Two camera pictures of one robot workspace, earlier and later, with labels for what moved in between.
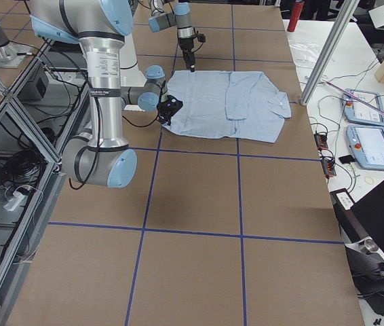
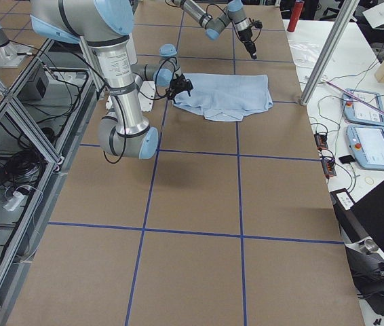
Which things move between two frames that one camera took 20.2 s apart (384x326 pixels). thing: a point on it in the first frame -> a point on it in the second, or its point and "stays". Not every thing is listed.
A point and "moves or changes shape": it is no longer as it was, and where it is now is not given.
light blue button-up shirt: x=229 y=104 moves or changes shape
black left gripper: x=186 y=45 -> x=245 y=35
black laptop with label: x=381 y=214 stays
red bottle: x=296 y=15 stays
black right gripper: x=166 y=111 -> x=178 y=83
